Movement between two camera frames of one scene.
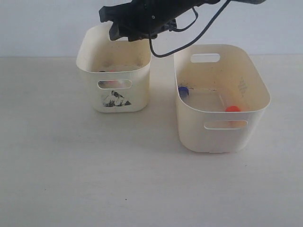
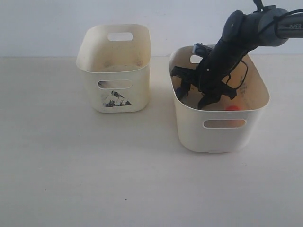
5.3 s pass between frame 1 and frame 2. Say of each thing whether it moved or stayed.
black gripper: moved
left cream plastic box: stayed
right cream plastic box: stayed
